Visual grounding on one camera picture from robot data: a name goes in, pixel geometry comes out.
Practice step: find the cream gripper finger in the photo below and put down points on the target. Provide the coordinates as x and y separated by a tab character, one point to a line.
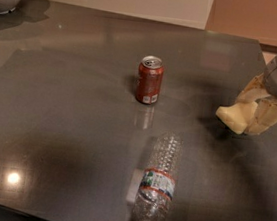
253	91
265	116

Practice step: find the yellow sponge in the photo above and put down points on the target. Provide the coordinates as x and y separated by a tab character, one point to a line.
237	117

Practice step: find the clear plastic water bottle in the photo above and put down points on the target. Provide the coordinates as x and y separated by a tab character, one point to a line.
157	186

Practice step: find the red soda can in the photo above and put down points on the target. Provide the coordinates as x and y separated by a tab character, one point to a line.
150	79

